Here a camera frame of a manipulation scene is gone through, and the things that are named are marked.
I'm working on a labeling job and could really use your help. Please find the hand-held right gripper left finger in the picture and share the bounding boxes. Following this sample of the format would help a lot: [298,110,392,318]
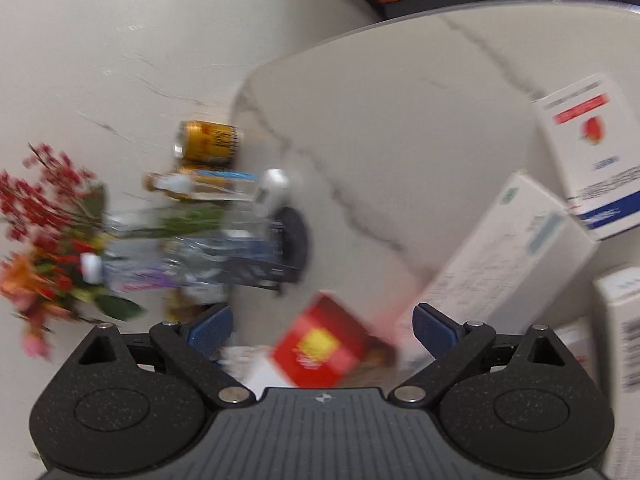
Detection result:
[75,303,253,407]

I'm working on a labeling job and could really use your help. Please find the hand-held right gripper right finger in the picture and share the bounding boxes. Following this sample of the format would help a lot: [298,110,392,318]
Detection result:
[389,302,571,406]

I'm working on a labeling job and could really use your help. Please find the long white box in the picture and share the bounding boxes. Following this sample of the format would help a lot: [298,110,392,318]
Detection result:
[395,172,601,361]

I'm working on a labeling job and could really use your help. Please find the red and white box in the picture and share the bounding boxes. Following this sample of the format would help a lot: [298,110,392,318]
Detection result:
[270,292,398,390]

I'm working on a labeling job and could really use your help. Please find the clear plastic water bottle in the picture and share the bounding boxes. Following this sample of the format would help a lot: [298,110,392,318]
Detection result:
[80,237,233,297]

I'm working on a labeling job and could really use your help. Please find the small white red box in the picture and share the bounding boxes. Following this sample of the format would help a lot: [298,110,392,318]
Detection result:
[555,317,597,367]

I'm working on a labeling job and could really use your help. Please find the small brown glass bottle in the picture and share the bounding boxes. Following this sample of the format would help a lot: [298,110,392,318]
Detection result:
[142,169,261,202]

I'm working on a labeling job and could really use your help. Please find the gold drink can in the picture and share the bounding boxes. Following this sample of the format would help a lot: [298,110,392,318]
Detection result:
[174,120,245,168]

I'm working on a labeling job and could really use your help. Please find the red orange flower bouquet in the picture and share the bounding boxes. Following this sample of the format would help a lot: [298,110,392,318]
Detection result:
[0,142,146,361]

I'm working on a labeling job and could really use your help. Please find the white box with barcode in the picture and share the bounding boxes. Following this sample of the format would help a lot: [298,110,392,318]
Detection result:
[592,262,640,480]

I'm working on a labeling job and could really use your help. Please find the white box red label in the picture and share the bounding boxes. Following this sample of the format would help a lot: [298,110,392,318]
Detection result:
[530,72,640,241]

